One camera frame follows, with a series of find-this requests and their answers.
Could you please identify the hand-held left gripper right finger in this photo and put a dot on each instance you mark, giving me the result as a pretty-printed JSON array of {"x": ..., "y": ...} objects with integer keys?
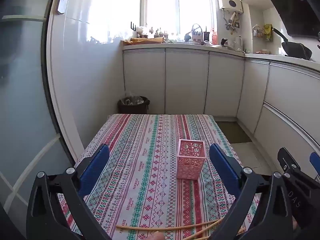
[{"x": 225, "y": 170}]

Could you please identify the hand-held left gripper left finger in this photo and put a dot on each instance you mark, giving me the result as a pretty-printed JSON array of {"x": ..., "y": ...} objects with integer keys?
[{"x": 95, "y": 170}]

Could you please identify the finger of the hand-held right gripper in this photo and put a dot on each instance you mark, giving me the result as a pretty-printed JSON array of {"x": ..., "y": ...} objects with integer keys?
[
  {"x": 315, "y": 162},
  {"x": 287, "y": 161}
]

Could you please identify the pink perforated utensil holder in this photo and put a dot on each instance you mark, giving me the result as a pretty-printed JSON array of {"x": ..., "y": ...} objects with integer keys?
[{"x": 190, "y": 162}]

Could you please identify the wooden chopstick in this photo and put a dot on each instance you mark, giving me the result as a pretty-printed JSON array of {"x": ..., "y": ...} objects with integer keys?
[
  {"x": 202, "y": 233},
  {"x": 150, "y": 228}
]

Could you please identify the patterned striped tablecloth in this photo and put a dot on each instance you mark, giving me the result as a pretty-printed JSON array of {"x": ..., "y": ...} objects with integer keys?
[{"x": 150, "y": 167}]

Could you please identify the black trash bin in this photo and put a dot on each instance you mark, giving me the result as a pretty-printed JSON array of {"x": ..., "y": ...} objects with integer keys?
[{"x": 132, "y": 106}]

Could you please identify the white kitchen base cabinet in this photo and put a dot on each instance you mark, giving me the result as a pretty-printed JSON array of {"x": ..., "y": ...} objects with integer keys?
[{"x": 185, "y": 80}]

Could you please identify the glass sliding door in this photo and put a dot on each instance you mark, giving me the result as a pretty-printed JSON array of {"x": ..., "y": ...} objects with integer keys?
[{"x": 22, "y": 92}]

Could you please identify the black frying pan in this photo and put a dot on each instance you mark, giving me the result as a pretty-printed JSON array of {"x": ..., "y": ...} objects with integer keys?
[{"x": 297, "y": 50}]

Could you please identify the white kettle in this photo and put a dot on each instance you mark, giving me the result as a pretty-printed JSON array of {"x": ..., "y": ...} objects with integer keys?
[{"x": 239, "y": 43}]

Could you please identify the black mug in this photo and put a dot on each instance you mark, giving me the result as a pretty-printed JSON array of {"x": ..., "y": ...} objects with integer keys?
[{"x": 224, "y": 42}]

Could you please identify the yellow hanging bag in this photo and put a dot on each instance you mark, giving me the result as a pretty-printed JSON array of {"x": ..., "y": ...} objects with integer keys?
[{"x": 268, "y": 32}]

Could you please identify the steel hanging pot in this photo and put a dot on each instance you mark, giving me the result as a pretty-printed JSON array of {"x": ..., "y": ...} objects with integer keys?
[{"x": 257, "y": 32}]

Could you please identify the red bottle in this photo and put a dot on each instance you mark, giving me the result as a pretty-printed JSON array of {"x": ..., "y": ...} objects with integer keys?
[{"x": 213, "y": 37}]

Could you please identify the white kitchen countertop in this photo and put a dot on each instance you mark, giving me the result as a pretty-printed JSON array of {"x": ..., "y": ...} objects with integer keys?
[{"x": 175, "y": 46}]

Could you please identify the black hook rack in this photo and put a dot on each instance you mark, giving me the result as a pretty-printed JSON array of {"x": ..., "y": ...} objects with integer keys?
[{"x": 133, "y": 27}]

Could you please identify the black range hood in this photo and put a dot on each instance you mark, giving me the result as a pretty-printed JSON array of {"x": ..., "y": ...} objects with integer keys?
[{"x": 300, "y": 7}]

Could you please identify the kitchen window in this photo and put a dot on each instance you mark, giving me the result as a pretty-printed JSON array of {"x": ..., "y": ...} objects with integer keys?
[{"x": 177, "y": 5}]

